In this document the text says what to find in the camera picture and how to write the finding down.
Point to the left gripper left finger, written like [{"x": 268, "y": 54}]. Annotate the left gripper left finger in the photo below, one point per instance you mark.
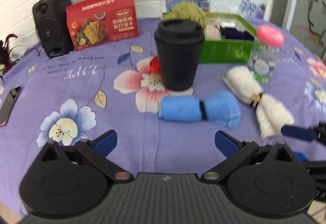
[{"x": 95, "y": 152}]

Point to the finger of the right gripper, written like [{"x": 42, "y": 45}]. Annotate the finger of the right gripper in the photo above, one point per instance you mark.
[
  {"x": 301, "y": 156},
  {"x": 316, "y": 133}
]

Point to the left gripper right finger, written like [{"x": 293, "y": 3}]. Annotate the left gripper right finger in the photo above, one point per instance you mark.
[{"x": 237, "y": 154}]

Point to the blue yarn bundle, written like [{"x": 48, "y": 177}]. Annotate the blue yarn bundle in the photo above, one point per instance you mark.
[{"x": 221, "y": 108}]

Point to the white fluffy towel roll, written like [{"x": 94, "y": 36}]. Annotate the white fluffy towel roll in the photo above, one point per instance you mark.
[{"x": 271, "y": 113}]

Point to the dark purple scrunchie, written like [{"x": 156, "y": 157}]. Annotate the dark purple scrunchie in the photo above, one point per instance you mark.
[{"x": 234, "y": 34}]

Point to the olive mesh bath pouf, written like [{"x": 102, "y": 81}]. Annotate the olive mesh bath pouf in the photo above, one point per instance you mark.
[{"x": 187, "y": 11}]

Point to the pink knitted cloth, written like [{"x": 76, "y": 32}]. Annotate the pink knitted cloth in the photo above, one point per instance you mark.
[{"x": 212, "y": 30}]

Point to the purple floral tablecloth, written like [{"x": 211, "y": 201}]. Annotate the purple floral tablecloth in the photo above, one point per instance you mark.
[{"x": 145, "y": 142}]

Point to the black smartphone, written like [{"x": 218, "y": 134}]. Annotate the black smartphone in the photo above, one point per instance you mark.
[{"x": 8, "y": 104}]

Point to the green cardboard box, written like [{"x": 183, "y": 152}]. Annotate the green cardboard box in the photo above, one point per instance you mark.
[{"x": 226, "y": 50}]

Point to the glass jar pink lid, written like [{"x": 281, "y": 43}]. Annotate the glass jar pink lid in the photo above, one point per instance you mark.
[{"x": 265, "y": 52}]

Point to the black lidded travel cup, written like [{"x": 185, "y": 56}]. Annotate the black lidded travel cup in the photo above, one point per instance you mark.
[{"x": 179, "y": 45}]

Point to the dark red feather decoration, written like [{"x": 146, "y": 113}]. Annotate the dark red feather decoration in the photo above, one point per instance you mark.
[{"x": 6, "y": 62}]

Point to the red cracker box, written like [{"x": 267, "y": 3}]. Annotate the red cracker box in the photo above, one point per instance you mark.
[{"x": 95, "y": 22}]

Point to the black portable speaker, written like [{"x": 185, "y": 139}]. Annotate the black portable speaker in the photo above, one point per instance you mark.
[{"x": 51, "y": 27}]

